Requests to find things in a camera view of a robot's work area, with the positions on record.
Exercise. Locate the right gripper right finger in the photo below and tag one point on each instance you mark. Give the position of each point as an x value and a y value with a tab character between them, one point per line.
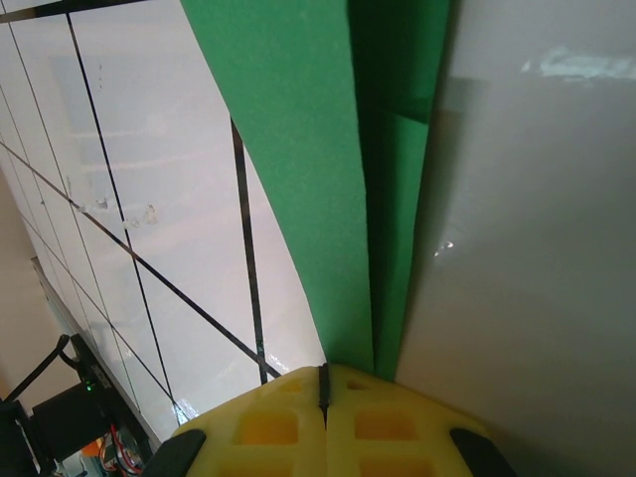
397	447

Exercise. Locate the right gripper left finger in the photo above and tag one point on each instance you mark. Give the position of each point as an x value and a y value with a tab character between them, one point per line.
268	447

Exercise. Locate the green paper sheet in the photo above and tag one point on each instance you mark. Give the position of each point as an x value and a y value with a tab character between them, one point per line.
308	149

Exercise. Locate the yellow power connector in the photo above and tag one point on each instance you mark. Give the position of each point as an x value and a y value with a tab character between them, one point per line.
92	449

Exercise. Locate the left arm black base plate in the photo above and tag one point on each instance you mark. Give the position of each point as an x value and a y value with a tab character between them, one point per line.
59	412

